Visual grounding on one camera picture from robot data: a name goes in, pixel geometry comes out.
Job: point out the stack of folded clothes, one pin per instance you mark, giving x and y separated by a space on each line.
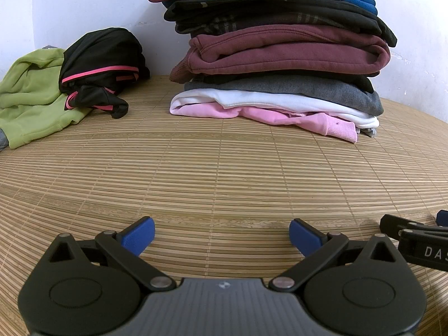
280 52

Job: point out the green fleece garment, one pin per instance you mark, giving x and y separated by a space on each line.
31 91

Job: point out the grey garment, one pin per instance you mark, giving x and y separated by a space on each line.
2 141

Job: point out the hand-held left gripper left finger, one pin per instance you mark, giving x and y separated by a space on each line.
138 235

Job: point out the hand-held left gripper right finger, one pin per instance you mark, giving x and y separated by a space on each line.
305 235

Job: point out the black garment with pink trim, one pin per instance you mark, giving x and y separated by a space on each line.
101 56

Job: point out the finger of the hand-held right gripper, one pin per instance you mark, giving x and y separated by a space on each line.
443 218
397 222

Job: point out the bamboo mat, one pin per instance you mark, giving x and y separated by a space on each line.
224 175

